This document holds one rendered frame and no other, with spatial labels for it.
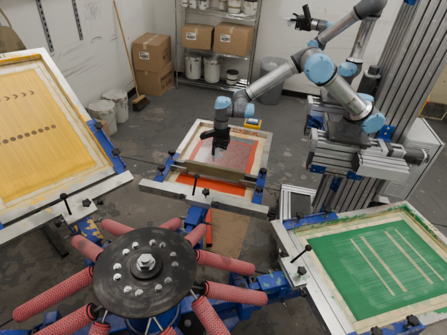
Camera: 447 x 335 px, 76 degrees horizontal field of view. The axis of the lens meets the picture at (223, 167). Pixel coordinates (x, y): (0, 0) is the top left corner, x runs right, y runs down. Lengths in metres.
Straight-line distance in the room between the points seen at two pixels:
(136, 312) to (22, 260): 2.04
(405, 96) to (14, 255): 2.96
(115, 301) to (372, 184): 1.84
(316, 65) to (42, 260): 2.38
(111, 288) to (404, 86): 1.72
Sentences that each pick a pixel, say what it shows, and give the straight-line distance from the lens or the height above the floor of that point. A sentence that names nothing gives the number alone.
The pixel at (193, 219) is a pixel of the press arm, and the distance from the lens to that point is 1.38.
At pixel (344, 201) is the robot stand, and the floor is 0.62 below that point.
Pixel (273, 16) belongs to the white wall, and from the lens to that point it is 5.04.
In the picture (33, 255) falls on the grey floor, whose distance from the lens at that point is 2.82.
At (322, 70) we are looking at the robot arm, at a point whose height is 1.67.
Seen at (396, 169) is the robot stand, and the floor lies 1.17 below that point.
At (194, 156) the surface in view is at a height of 0.96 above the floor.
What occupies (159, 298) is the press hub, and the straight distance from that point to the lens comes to 0.87.
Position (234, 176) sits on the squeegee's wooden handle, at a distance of 1.65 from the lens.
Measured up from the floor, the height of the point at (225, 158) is 0.96.
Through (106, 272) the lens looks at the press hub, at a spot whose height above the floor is 1.31.
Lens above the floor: 2.08
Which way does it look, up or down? 38 degrees down
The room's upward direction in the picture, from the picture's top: 6 degrees clockwise
